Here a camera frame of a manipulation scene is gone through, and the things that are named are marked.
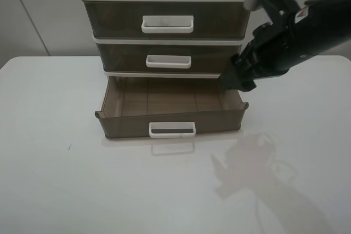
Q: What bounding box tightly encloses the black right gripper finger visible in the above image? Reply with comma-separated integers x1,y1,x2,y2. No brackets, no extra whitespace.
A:
218,64,257,92

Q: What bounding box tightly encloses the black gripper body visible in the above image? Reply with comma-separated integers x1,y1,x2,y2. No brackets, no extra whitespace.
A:
230,0,304,81

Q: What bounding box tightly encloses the dark translucent bottom drawer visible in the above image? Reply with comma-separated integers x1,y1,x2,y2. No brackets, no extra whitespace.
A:
95,77,249,139

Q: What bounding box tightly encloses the dark translucent drawer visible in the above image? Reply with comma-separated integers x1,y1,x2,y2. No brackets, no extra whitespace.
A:
97,44,241,74
95,77,249,139
84,1,250,40

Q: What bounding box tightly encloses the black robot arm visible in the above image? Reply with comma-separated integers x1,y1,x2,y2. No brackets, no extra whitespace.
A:
219,0,350,92

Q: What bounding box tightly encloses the dark translucent middle drawer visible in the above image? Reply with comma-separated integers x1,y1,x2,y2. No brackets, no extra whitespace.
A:
97,44,241,74

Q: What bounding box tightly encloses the dark translucent top drawer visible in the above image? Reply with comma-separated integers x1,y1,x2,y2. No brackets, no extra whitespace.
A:
84,1,250,40

